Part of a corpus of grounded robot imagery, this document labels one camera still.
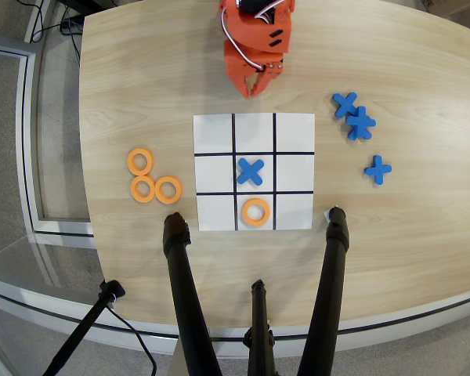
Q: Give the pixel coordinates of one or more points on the grey metal floor frame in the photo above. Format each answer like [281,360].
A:
[27,156]

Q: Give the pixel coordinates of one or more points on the thin black tripod leg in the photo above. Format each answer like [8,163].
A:
[259,313]

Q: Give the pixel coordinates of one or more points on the white tic-tac-toe grid paper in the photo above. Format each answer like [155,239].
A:
[293,133]

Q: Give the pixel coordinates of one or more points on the black furniture bar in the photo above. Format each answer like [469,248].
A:
[86,6]

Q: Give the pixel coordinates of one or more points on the black camera tripod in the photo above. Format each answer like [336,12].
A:
[23,301]

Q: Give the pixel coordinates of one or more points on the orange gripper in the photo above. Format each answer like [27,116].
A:
[239,67]

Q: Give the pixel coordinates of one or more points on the blue foam cross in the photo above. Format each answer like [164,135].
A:
[377,169]
[250,171]
[361,123]
[344,102]

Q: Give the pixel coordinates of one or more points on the white paper sticker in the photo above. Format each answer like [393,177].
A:
[326,214]

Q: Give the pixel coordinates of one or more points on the black stand pole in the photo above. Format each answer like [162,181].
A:
[82,333]

